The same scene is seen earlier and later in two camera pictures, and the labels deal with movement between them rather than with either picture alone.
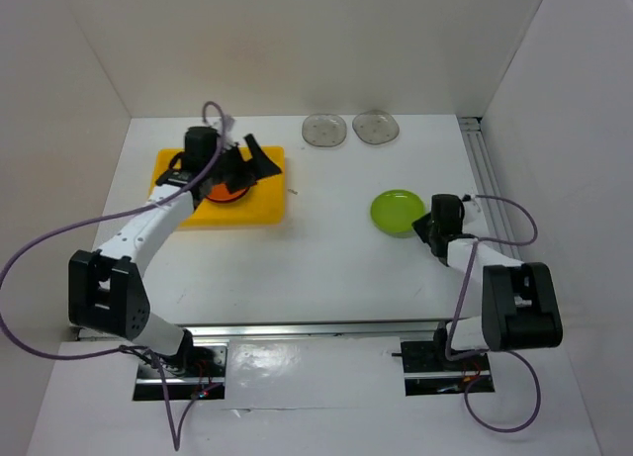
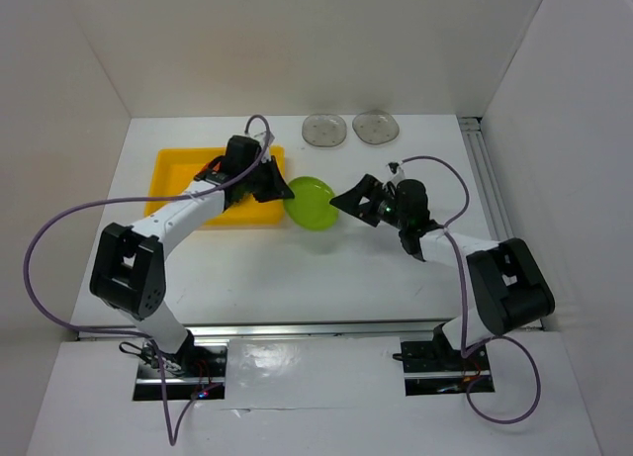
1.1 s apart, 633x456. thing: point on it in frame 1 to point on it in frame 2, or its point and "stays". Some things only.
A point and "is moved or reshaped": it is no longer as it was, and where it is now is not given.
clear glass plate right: [375, 127] stays
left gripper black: [247, 175] to [276, 188]
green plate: [394, 211] is moved or reshaped
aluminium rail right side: [472, 128] stays
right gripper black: [419, 226] to [369, 187]
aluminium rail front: [208, 332] stays
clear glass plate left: [323, 130] stays
